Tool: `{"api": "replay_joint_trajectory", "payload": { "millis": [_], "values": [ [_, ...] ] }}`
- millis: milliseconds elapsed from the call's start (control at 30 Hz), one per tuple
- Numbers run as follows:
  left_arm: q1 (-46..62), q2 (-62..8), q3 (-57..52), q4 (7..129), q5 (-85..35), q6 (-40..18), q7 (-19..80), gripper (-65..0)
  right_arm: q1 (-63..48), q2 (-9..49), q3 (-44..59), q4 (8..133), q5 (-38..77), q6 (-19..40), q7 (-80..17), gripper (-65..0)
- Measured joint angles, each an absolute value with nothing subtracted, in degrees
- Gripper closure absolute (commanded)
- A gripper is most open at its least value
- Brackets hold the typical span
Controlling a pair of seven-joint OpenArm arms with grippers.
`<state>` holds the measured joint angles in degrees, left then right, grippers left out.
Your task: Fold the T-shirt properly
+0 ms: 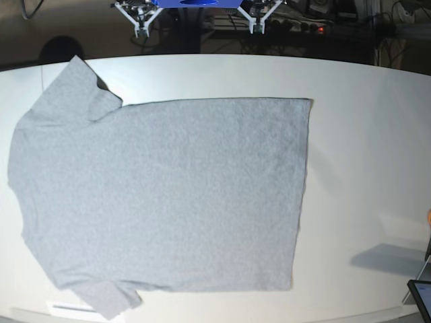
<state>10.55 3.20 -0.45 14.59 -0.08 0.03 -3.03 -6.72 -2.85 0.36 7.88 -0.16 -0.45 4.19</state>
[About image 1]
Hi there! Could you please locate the white table label strip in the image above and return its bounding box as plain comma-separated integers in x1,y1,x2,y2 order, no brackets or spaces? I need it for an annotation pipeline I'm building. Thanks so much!
46,301,96,313

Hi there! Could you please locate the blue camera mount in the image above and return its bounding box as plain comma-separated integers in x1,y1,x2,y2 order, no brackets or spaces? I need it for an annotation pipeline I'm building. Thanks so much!
152,0,242,9

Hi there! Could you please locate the black power strip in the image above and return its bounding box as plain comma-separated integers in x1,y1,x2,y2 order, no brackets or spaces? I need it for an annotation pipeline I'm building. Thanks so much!
269,18,334,35

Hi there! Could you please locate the grey T-shirt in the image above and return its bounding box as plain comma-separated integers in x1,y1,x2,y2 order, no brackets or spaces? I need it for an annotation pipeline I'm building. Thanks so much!
7,57,312,319

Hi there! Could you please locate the black tablet device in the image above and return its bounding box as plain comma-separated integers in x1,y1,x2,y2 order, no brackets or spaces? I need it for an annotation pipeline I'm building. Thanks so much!
407,280,431,323

